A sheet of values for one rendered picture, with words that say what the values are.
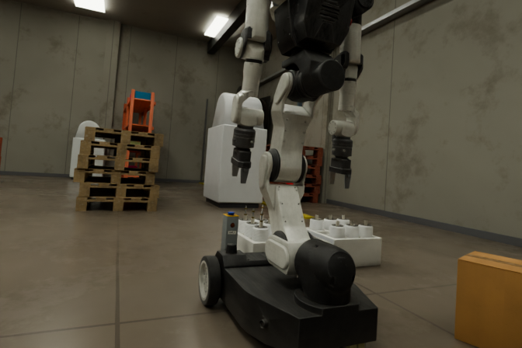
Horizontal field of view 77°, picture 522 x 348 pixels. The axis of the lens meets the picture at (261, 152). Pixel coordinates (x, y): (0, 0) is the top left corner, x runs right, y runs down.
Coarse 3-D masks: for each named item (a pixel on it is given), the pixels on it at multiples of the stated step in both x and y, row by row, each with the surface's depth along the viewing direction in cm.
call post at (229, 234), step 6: (228, 222) 182; (234, 222) 184; (222, 228) 187; (228, 228) 182; (234, 228) 184; (222, 234) 187; (228, 234) 182; (234, 234) 184; (222, 240) 186; (228, 240) 182; (234, 240) 184; (222, 246) 185
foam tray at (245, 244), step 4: (240, 236) 196; (244, 236) 194; (240, 240) 196; (244, 240) 191; (248, 240) 186; (252, 240) 186; (240, 244) 195; (244, 244) 190; (248, 244) 185; (252, 244) 180; (256, 244) 180; (260, 244) 181; (264, 244) 182; (240, 248) 195; (244, 248) 190; (248, 248) 185; (252, 248) 179; (256, 248) 180; (260, 248) 181; (264, 248) 182; (244, 252) 189
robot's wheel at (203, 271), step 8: (208, 256) 141; (200, 264) 146; (208, 264) 136; (216, 264) 137; (200, 272) 147; (208, 272) 134; (216, 272) 134; (200, 280) 146; (208, 280) 133; (216, 280) 133; (200, 288) 144; (208, 288) 132; (216, 288) 132; (200, 296) 142; (208, 296) 132; (216, 296) 133; (208, 304) 135
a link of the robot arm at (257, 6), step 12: (252, 0) 123; (264, 0) 123; (252, 12) 122; (264, 12) 123; (252, 24) 122; (264, 24) 123; (252, 36) 122; (264, 36) 123; (240, 48) 124; (264, 48) 125
